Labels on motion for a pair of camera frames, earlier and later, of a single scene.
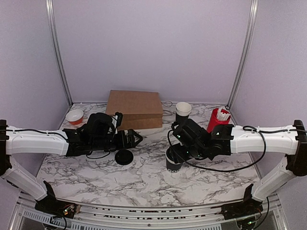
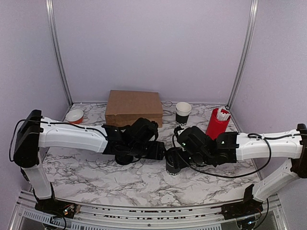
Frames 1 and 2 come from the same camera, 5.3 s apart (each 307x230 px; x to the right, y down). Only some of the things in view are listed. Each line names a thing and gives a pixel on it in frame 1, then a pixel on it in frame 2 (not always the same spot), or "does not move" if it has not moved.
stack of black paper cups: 183,110 does not move
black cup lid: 123,157 does not move
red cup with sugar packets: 219,116 does not move
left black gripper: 123,144 -> 157,152
